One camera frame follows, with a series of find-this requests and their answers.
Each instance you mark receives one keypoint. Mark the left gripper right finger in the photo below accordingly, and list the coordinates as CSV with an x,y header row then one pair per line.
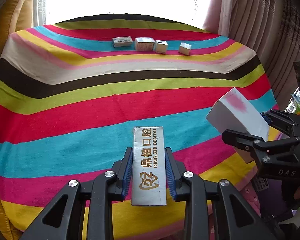
x,y
234,218

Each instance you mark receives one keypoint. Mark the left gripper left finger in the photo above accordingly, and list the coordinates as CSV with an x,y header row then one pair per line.
x,y
63,216

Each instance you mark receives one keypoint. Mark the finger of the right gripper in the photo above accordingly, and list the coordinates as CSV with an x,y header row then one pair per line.
x,y
285,122
251,147

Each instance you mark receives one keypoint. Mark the large grey-white box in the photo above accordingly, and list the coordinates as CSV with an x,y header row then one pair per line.
x,y
233,111

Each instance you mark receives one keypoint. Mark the gold white dental box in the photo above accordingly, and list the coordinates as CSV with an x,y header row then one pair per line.
x,y
149,171

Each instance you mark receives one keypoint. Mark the small white cube box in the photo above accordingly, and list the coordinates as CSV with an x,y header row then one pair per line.
x,y
184,48

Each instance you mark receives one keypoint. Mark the white box red label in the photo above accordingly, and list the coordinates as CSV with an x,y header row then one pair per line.
x,y
161,46

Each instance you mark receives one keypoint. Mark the white printed box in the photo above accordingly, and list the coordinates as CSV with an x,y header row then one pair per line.
x,y
144,43

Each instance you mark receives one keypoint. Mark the green white medicine box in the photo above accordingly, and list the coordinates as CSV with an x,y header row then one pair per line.
x,y
124,41

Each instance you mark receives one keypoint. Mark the pink curtain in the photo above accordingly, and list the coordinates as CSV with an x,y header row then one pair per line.
x,y
271,28

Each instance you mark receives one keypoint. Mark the striped colourful tablecloth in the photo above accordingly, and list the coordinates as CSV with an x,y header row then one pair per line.
x,y
69,102

